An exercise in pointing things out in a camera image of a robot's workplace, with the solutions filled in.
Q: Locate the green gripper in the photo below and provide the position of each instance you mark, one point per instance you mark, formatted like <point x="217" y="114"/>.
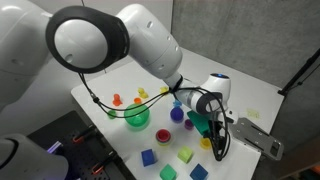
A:
<point x="199" y="122"/>

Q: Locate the small yellow cup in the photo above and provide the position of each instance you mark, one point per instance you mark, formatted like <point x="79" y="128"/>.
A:
<point x="205" y="143"/>

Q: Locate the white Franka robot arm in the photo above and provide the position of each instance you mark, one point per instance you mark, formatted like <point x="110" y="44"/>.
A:
<point x="150" y="43"/>

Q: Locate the large green bowl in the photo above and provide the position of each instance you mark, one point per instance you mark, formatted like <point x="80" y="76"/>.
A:
<point x="136" y="115"/>

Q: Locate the small purple cup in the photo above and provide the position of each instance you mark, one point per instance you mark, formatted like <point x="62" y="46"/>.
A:
<point x="189" y="124"/>

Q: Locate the lime green cube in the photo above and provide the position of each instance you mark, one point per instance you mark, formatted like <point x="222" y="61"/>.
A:
<point x="185" y="154"/>

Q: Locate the violet scalloped cup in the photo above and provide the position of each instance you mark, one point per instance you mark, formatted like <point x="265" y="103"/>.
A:
<point x="176" y="114"/>

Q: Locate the light blue toy figure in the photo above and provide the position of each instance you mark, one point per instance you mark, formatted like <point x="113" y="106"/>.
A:
<point x="177" y="103"/>

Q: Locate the grey metal plate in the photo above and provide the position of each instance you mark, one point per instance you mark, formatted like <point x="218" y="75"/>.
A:
<point x="256" y="138"/>

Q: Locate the stacked cups with red top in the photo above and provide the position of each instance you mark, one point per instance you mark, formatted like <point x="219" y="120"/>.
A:
<point x="163" y="136"/>

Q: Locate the yellow star toy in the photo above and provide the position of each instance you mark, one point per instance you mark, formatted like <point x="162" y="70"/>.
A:
<point x="164" y="89"/>

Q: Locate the dark blue cube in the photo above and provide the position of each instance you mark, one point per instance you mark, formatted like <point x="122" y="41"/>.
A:
<point x="148" y="157"/>

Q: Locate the yellow toy figure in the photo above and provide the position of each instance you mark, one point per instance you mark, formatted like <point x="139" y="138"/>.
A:
<point x="143" y="93"/>

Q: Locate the orange toy figure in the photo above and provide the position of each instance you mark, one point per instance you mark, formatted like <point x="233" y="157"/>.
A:
<point x="116" y="100"/>

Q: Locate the small green lid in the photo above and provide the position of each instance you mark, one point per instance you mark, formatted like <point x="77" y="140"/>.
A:
<point x="112" y="114"/>

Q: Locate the black pole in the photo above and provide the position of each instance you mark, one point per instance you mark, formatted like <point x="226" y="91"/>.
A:
<point x="300" y="73"/>

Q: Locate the black perforated board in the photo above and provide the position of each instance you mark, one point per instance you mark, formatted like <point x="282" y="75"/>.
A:
<point x="83" y="155"/>

